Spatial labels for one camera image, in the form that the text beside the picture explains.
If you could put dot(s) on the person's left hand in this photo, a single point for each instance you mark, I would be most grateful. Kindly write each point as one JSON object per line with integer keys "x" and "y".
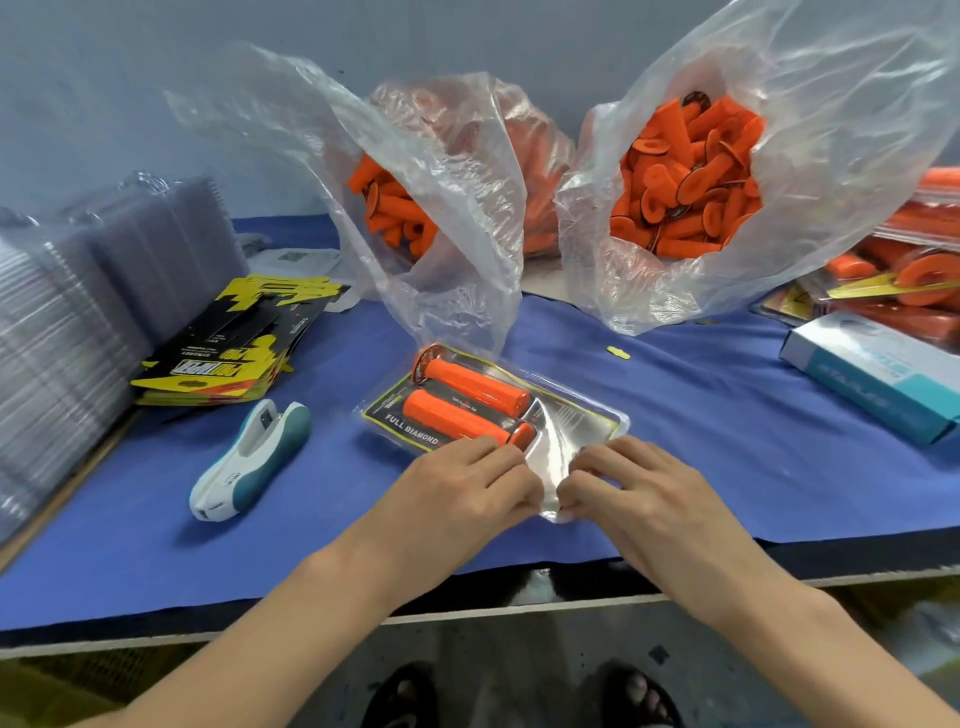
{"x": 443, "y": 518}

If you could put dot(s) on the person's right hand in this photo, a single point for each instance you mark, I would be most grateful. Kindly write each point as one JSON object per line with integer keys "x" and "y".
{"x": 675, "y": 518}

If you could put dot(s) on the teal hand stapler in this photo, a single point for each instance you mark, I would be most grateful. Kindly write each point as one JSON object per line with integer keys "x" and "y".
{"x": 248, "y": 465}

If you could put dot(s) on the stack of clear blister shells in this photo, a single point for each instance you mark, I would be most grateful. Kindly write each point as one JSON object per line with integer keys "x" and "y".
{"x": 75, "y": 330}

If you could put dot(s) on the person's left forearm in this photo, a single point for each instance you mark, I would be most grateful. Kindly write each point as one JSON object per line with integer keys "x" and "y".
{"x": 240, "y": 660}

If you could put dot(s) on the person's right foot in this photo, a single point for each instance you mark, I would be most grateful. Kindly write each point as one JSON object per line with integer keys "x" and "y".
{"x": 638, "y": 699}

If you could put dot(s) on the person's foot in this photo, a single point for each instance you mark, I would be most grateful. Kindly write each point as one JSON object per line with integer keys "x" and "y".
{"x": 402, "y": 699}
{"x": 638, "y": 699}

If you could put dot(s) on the person's left foot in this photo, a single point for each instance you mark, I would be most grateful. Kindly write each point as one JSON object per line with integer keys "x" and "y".
{"x": 402, "y": 699}

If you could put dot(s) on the small yellow scrap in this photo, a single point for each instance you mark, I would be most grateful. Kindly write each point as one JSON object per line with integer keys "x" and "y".
{"x": 617, "y": 353}

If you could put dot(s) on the teal white cardboard box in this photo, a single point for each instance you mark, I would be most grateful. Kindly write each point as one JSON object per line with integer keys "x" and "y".
{"x": 878, "y": 375}

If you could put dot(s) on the stack of yellow black cards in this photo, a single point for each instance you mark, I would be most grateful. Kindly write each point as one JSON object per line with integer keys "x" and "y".
{"x": 233, "y": 353}

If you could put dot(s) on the clear plastic bottle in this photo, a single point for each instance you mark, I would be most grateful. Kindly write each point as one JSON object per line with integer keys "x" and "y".
{"x": 930, "y": 638}

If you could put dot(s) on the white printed paper sheet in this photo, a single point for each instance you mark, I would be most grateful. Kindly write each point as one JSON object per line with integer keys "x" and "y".
{"x": 293, "y": 266}

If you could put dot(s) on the yellow plastic crate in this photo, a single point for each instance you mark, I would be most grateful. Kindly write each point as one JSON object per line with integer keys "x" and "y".
{"x": 45, "y": 693}

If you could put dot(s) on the large clear plastic bag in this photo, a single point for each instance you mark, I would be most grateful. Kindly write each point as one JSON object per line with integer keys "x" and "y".
{"x": 870, "y": 90}

